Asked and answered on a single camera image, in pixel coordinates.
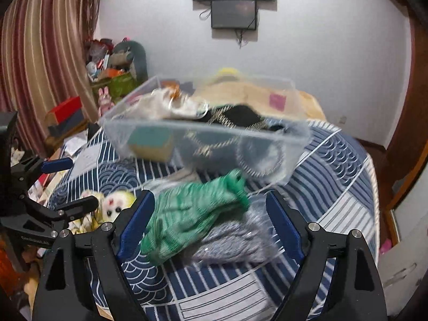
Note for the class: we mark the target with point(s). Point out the small black wall screen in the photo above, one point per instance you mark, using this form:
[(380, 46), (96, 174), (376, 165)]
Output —
[(234, 13)]

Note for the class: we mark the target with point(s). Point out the pink bunny toy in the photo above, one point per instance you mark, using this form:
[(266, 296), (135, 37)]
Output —
[(105, 100)]

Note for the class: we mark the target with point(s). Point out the yellow soft item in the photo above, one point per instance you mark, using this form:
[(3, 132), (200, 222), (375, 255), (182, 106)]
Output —
[(229, 72)]

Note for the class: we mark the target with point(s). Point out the cream pillow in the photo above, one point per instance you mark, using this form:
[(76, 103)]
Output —
[(240, 95)]

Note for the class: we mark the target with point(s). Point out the striped curtain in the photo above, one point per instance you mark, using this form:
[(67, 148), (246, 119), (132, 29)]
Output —
[(43, 43)]

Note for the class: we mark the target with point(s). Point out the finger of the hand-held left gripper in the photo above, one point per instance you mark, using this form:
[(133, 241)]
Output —
[(57, 165), (78, 205)]

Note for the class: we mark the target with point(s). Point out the red box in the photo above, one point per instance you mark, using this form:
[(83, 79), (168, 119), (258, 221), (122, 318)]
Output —
[(68, 108)]

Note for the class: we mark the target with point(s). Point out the wooden door frame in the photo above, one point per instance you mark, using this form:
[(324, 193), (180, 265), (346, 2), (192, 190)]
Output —
[(411, 90)]

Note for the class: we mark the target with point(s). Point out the white cloth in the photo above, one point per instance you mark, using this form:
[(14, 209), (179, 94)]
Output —
[(160, 105)]

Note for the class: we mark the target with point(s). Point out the grey knit cloth in bag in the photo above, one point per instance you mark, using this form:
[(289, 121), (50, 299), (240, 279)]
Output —
[(240, 237)]

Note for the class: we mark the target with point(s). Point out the black cloth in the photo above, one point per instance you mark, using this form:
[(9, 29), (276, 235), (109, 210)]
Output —
[(242, 113)]

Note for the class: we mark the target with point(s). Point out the clear plastic storage box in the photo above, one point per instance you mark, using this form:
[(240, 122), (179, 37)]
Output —
[(207, 140)]

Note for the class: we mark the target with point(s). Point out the yellow plush monkey toy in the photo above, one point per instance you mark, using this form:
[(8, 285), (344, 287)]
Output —
[(112, 205)]

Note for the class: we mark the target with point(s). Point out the white paper sheet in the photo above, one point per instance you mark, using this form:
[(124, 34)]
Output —
[(85, 157)]

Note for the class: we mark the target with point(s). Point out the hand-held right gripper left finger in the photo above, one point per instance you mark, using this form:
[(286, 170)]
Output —
[(137, 221)]

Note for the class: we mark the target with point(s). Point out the green knit cloth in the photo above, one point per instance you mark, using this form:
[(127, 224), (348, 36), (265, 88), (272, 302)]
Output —
[(187, 210)]

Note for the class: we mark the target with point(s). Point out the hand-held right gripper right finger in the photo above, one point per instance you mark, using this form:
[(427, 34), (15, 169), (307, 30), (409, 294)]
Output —
[(283, 221)]

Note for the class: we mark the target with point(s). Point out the white panel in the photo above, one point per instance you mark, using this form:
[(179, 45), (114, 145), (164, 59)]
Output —
[(406, 257)]

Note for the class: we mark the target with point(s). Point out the teal and yellow sponge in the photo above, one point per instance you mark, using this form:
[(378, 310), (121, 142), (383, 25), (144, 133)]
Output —
[(150, 145)]

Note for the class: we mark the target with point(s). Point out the blue patterned bed sheet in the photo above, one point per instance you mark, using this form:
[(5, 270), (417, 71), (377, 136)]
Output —
[(334, 177)]

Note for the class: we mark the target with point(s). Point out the black garment in bin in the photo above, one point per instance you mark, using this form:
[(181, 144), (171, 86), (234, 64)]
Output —
[(214, 147)]

